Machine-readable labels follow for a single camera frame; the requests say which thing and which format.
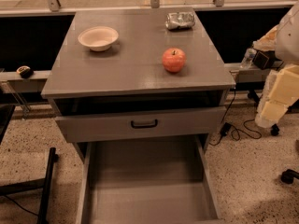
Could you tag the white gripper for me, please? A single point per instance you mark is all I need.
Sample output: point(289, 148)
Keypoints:
point(289, 41)

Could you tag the red apple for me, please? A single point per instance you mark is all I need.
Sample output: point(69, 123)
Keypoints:
point(173, 60)

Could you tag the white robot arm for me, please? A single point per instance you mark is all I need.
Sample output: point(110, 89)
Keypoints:
point(283, 39)

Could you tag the closed grey drawer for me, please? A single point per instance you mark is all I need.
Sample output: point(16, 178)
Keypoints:
point(132, 125)

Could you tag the open grey drawer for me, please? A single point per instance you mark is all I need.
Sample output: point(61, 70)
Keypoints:
point(147, 181)

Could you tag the grey drawer cabinet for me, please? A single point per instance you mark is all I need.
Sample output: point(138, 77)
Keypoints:
point(130, 77)

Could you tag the black stand leg with wheel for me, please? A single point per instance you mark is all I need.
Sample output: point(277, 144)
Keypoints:
point(266, 117)

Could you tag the small black box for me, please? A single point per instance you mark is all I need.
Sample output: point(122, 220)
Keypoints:
point(264, 59)

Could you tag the clear plastic water bottle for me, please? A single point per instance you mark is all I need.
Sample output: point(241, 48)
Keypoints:
point(248, 58)

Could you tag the white paper bowl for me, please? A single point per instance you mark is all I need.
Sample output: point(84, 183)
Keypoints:
point(99, 38)

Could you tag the yellow black tape measure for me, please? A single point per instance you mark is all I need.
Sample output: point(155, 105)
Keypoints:
point(25, 71)

